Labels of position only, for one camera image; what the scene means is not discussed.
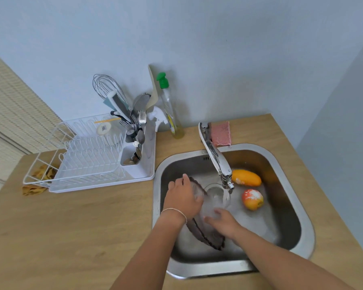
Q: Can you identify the person's right hand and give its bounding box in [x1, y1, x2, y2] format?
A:
[203, 208, 246, 240]

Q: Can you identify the person's left hand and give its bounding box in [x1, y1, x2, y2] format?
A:
[163, 173, 205, 224]

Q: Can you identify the red yellow apple fruit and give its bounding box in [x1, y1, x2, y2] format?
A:
[241, 188, 264, 211]

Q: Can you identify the orange mango fruit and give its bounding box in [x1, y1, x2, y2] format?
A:
[232, 169, 262, 187]

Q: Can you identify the white dish rack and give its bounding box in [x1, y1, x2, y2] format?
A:
[23, 113, 156, 194]

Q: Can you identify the person's right forearm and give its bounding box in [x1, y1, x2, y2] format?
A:
[233, 228, 356, 290]

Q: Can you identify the person's left forearm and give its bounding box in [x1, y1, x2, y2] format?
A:
[110, 209, 188, 290]

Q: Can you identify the white plastic cutlery holder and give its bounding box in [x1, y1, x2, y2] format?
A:
[119, 141, 149, 178]

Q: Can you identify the chrome faucet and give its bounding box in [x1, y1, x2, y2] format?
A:
[198, 122, 235, 191]

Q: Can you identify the stainless steel sink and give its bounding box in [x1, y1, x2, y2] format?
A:
[152, 143, 316, 280]

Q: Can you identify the pink sponge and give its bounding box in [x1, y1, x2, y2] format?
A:
[210, 121, 232, 148]

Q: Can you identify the white spray bottle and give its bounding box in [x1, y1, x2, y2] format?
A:
[147, 106, 169, 133]

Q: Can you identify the green capped dish soap bottle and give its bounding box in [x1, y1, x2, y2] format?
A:
[156, 72, 186, 140]

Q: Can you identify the grey metal ladle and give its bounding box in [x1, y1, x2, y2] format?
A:
[132, 93, 152, 112]

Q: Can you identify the round white disc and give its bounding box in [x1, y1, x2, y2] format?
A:
[96, 122, 112, 136]

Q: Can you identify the beige spatula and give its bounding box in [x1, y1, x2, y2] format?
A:
[146, 64, 160, 108]

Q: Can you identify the yellow cloth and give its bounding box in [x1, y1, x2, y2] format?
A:
[21, 164, 56, 197]

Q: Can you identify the woven rattan folding screen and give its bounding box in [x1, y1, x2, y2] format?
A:
[0, 46, 70, 206]

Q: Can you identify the thin wrist bracelet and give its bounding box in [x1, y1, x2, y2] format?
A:
[160, 207, 188, 226]

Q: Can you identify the black handled utensil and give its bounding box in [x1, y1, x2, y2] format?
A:
[110, 110, 131, 124]

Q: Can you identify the white grey handled utensil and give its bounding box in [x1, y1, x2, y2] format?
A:
[107, 91, 132, 123]

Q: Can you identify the metal wire whisk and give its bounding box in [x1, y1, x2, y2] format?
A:
[92, 74, 132, 114]

